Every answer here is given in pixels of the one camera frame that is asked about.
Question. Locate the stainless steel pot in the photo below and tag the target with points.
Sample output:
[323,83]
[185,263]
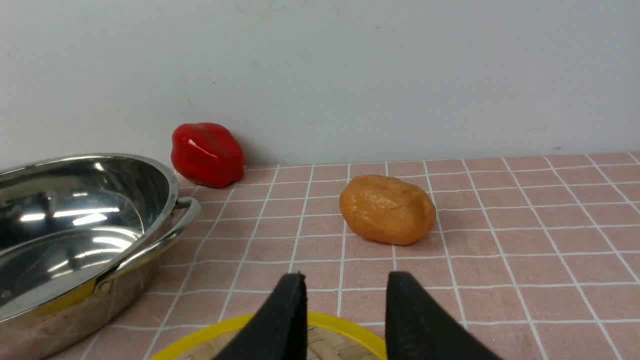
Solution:
[81,238]

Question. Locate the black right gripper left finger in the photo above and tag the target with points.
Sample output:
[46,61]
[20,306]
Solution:
[278,331]

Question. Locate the yellow bamboo steamer lid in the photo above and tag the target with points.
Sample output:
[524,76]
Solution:
[328,338]

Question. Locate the red bell pepper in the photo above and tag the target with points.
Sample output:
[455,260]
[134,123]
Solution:
[207,154]

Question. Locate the brown potato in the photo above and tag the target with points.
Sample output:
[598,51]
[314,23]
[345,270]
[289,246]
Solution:
[387,210]

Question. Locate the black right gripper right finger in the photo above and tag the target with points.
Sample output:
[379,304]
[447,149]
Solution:
[418,328]

